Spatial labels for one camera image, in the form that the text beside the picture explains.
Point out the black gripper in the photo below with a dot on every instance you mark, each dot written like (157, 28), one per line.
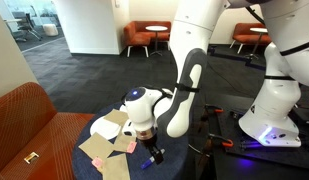
(148, 138)

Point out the blue Sharpie marker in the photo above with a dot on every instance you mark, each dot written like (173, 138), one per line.
(150, 161)

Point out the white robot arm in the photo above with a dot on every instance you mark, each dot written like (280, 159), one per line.
(158, 111)

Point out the pink sweetener packet right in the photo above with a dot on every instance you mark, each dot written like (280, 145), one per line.
(131, 147)

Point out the pink sweetener packet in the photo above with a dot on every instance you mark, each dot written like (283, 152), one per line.
(97, 162)
(131, 147)

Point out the brown napkin centre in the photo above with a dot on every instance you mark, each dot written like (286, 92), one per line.
(122, 141)

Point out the round blue fabric table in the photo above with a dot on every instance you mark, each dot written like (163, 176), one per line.
(171, 168)

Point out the brown napkin on plates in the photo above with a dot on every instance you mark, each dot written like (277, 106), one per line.
(116, 116)

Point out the large white plate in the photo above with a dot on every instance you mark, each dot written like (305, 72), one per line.
(105, 128)

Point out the pink sweetener packet left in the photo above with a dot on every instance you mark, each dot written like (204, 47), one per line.
(97, 162)

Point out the brown napkin left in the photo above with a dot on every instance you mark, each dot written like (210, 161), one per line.
(97, 146)

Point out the orange clamp lower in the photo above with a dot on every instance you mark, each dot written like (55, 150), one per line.
(224, 141)

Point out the orange clamp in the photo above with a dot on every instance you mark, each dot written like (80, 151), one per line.
(224, 141)
(214, 108)

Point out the orange clamp upper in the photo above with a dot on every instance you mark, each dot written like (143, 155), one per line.
(214, 108)

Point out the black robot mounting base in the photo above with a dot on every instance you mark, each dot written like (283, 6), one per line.
(247, 159)

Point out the orange sofa foreground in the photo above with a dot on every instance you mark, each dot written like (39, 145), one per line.
(29, 122)

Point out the round white cafe table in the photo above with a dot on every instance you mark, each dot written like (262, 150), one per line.
(156, 30)

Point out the orange sofa right background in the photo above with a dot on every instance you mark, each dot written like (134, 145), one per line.
(244, 36)

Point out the white round ottoman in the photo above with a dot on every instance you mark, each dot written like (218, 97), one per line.
(50, 29)

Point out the grey office chair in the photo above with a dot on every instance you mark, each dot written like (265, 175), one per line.
(25, 25)

